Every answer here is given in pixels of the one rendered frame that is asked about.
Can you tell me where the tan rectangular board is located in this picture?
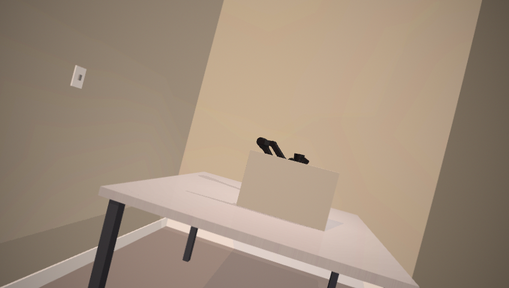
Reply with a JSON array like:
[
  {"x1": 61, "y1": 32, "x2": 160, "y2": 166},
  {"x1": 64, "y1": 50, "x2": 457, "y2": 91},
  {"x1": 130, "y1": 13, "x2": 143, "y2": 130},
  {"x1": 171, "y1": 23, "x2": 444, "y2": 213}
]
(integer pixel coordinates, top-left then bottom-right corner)
[{"x1": 236, "y1": 150, "x2": 340, "y2": 231}]

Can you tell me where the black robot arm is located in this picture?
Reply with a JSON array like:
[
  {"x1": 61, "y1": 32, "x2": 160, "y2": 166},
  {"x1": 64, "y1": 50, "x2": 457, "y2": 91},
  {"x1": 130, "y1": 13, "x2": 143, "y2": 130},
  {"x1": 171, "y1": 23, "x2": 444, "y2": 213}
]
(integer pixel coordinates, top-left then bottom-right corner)
[{"x1": 256, "y1": 137, "x2": 305, "y2": 161}]

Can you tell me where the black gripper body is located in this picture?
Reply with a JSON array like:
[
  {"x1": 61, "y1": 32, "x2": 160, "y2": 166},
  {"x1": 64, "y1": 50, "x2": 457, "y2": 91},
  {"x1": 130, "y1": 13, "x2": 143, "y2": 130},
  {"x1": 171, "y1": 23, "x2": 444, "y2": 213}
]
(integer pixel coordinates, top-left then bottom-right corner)
[{"x1": 298, "y1": 156, "x2": 309, "y2": 164}]

